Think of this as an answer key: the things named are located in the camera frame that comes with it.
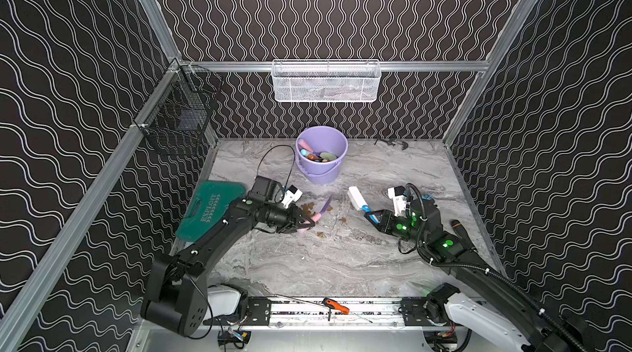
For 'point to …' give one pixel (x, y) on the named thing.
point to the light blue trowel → (306, 153)
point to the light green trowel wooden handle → (327, 155)
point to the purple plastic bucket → (319, 150)
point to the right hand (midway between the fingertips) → (366, 214)
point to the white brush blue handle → (357, 199)
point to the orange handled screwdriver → (332, 304)
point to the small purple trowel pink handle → (318, 217)
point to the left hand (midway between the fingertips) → (317, 228)
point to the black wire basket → (178, 119)
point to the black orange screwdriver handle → (462, 233)
